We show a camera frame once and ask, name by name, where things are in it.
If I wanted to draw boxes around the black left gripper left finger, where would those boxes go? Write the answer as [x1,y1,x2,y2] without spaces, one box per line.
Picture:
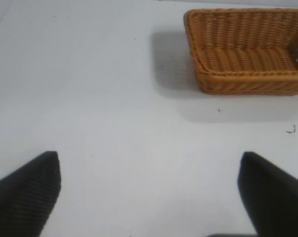
[0,151,62,237]

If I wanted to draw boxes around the brown woven wicker basket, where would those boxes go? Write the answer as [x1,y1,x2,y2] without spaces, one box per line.
[183,7,298,96]

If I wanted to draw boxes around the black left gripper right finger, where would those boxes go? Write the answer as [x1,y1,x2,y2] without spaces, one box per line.
[237,151,298,237]

